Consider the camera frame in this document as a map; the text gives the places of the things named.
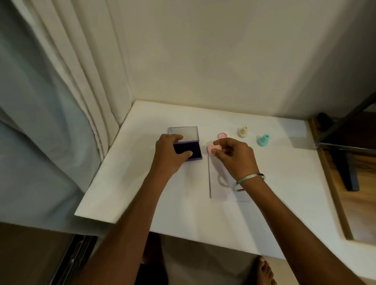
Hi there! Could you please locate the white paper sheet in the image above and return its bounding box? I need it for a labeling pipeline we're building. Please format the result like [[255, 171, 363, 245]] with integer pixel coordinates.
[[207, 154, 253, 203]]

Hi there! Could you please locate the black sliding door track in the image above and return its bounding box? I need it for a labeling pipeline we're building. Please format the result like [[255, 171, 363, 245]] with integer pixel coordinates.
[[50, 235, 99, 285]]

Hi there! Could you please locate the person's right forearm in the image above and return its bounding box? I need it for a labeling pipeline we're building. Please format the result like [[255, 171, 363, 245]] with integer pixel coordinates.
[[239, 174, 366, 285]]

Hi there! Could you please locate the person's left forearm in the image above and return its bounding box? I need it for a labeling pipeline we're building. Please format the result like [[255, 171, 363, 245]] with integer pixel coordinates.
[[70, 170, 171, 285]]

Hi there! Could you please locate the person's right hand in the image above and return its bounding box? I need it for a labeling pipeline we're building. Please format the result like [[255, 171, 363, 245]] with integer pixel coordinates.
[[211, 138, 260, 182]]

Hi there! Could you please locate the silver bracelet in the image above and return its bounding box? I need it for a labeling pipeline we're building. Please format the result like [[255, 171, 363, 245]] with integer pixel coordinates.
[[234, 173, 266, 192]]

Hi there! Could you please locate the person's right foot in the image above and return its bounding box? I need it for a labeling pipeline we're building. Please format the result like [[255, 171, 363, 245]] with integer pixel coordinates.
[[249, 255, 277, 285]]

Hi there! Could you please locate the purple ink pad box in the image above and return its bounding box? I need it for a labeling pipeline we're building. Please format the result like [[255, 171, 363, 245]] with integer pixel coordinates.
[[169, 126, 203, 162]]

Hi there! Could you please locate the cream curtain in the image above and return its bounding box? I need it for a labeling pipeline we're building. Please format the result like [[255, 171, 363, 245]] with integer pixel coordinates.
[[0, 0, 133, 229]]

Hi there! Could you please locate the person's left hand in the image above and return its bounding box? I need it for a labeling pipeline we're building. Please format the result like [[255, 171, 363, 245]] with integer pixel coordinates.
[[150, 134, 194, 177]]

